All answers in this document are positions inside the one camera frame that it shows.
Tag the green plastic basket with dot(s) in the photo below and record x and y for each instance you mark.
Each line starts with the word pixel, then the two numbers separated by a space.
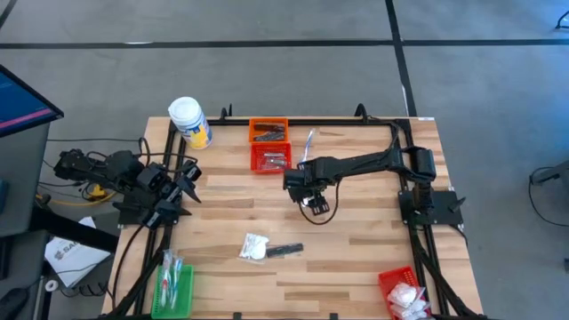
pixel 186 302

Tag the blue toothbrush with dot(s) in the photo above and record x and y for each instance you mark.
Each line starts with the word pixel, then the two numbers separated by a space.
pixel 178 284
pixel 171 293
pixel 306 142

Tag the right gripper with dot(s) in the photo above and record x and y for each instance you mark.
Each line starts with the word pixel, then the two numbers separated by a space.
pixel 306 178

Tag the red plastic basket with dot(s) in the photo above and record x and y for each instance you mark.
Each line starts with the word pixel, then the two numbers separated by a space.
pixel 258 151
pixel 391 277

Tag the Lysol wipes canister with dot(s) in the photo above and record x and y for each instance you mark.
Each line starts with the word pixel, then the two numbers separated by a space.
pixel 189 120

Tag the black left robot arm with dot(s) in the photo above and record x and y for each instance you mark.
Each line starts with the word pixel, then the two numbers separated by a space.
pixel 120 166

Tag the white tape roll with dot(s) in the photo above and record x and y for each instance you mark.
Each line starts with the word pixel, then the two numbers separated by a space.
pixel 46 285

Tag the blue screen monitor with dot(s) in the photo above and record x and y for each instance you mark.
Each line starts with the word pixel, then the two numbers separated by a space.
pixel 18 106

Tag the cotton pads in clear bag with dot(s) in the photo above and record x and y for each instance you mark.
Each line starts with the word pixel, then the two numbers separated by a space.
pixel 254 246

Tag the black stand beam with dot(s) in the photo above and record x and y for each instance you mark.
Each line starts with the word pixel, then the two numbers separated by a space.
pixel 75 231

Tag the white papers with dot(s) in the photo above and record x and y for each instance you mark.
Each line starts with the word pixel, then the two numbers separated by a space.
pixel 71 262

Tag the orange plastic basket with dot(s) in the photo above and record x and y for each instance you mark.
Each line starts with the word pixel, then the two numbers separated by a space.
pixel 253 133

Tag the grey cabinet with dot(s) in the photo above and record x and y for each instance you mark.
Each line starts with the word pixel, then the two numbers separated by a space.
pixel 22 178

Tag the black aluminium table frame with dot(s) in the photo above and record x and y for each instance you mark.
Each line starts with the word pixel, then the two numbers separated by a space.
pixel 311 122

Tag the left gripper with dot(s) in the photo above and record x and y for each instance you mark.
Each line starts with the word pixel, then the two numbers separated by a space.
pixel 166 189

